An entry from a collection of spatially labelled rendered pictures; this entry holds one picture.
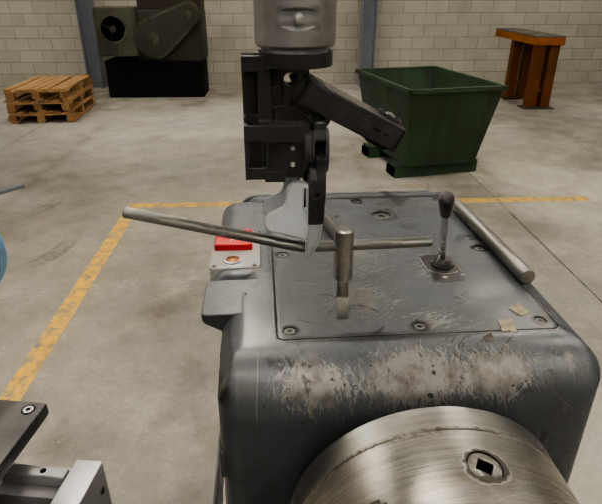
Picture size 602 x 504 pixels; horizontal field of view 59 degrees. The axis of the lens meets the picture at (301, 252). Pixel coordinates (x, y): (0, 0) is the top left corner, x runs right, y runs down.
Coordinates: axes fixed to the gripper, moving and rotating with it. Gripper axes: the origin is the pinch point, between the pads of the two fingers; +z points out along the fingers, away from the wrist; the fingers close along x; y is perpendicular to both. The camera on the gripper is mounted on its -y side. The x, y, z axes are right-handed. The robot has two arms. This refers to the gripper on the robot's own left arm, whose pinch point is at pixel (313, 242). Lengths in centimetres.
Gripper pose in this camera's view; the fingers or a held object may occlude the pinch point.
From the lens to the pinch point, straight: 59.1
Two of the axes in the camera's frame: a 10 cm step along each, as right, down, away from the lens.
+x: 1.0, 4.5, -8.9
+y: -10.0, 0.4, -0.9
